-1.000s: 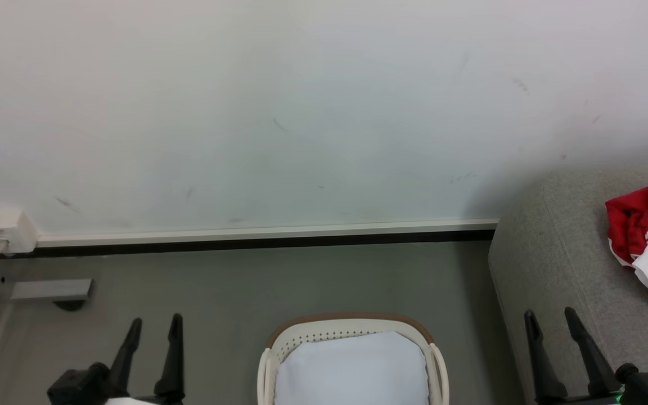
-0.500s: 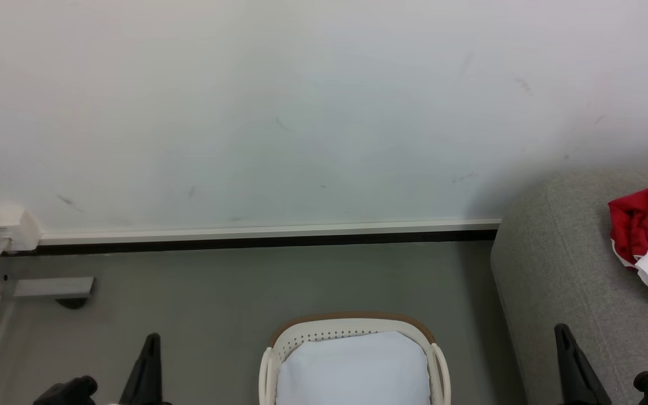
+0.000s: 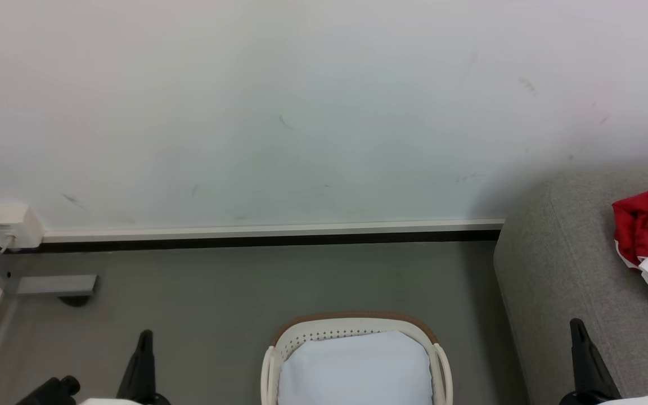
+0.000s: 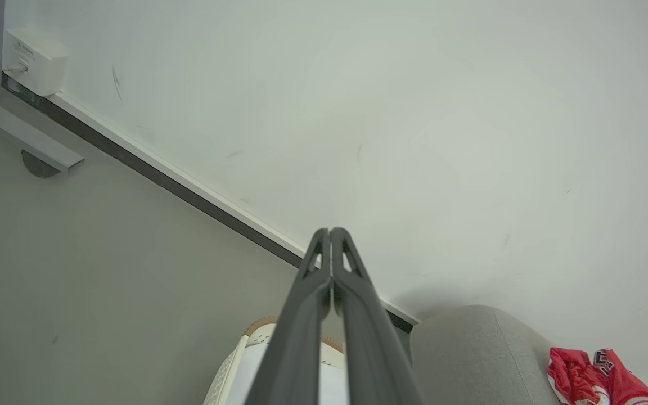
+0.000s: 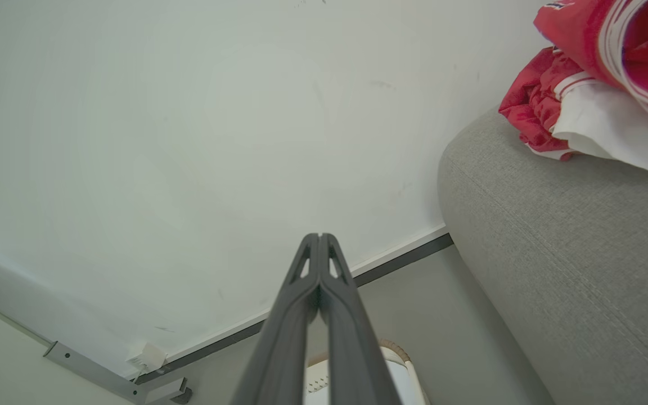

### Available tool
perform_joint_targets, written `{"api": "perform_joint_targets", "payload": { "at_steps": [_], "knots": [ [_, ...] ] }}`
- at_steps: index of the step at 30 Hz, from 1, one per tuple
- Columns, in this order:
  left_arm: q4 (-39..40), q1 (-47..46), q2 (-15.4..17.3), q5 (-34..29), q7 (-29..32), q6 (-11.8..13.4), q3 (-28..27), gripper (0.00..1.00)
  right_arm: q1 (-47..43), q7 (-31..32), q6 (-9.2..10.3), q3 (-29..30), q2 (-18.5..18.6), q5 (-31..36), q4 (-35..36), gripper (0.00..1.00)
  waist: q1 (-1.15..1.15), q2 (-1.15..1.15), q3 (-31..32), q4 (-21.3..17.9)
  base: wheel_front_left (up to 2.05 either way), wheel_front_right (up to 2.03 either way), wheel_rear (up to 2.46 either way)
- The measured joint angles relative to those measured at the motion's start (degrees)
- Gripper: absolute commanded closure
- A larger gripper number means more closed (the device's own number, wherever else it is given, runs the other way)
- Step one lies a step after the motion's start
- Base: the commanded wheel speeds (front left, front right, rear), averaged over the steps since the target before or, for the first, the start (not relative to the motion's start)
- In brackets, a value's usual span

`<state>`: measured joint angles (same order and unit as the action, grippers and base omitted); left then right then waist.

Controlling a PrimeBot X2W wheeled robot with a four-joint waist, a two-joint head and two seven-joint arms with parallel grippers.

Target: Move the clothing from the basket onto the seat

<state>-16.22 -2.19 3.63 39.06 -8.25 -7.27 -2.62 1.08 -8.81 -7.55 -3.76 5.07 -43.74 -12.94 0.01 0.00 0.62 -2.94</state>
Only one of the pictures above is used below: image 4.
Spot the red jersey with black print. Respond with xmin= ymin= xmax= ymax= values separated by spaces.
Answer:
xmin=547 ymin=346 xmax=648 ymax=405

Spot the grey fabric sofa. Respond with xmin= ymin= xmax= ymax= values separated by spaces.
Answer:
xmin=409 ymin=304 xmax=564 ymax=405

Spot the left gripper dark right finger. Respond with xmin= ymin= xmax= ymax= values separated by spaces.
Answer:
xmin=331 ymin=227 xmax=424 ymax=405

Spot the white and black baseboard strip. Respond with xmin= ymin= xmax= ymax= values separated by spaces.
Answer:
xmin=1 ymin=72 xmax=421 ymax=334

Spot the white laundry basket brown rim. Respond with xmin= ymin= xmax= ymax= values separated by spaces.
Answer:
xmin=202 ymin=316 xmax=354 ymax=405

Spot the dark round frame foot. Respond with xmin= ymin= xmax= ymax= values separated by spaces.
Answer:
xmin=20 ymin=148 xmax=62 ymax=179

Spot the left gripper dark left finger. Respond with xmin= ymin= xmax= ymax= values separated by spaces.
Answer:
xmin=245 ymin=227 xmax=332 ymax=405

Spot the white wall socket box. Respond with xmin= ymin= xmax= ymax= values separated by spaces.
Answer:
xmin=2 ymin=28 xmax=70 ymax=98

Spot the white garment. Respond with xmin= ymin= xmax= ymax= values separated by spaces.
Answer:
xmin=237 ymin=341 xmax=352 ymax=405

